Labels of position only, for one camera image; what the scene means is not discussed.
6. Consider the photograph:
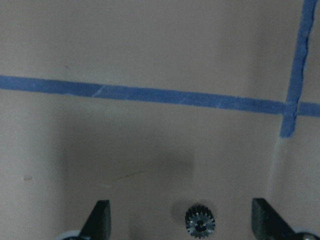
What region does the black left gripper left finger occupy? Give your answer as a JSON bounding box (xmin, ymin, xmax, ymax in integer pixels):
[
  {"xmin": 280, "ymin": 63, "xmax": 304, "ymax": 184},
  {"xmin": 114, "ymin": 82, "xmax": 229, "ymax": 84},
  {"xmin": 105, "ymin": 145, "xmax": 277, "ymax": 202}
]
[{"xmin": 79, "ymin": 200, "xmax": 112, "ymax": 240}]

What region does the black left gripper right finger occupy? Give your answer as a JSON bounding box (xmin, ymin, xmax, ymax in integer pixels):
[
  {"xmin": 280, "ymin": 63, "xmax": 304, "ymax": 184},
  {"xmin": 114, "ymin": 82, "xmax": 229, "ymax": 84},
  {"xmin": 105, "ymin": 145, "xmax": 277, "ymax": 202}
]
[{"xmin": 251, "ymin": 198, "xmax": 296, "ymax": 240}]

